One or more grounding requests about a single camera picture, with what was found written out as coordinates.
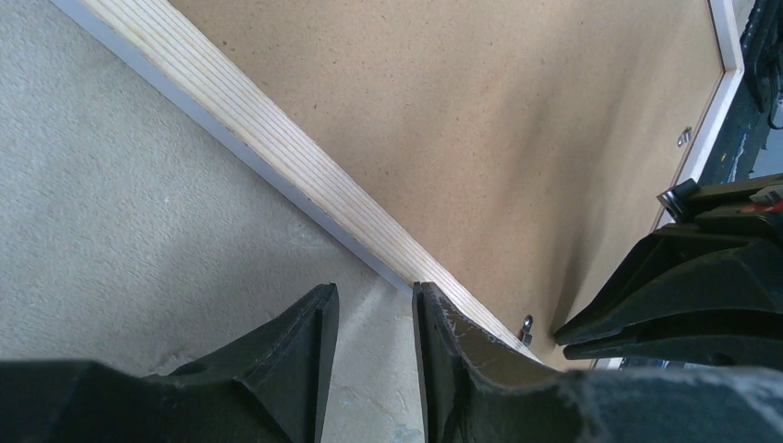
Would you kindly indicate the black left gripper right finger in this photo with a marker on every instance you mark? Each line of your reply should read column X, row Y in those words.
column 476, row 388

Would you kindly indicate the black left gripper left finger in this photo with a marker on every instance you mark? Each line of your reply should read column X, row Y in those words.
column 270, row 385

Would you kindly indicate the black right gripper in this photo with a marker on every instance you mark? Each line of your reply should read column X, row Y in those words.
column 674, row 271

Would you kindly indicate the wooden picture frame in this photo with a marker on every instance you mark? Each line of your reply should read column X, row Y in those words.
column 168, row 50

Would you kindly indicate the brown cardboard backing board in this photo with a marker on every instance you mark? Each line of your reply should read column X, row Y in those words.
column 522, row 143

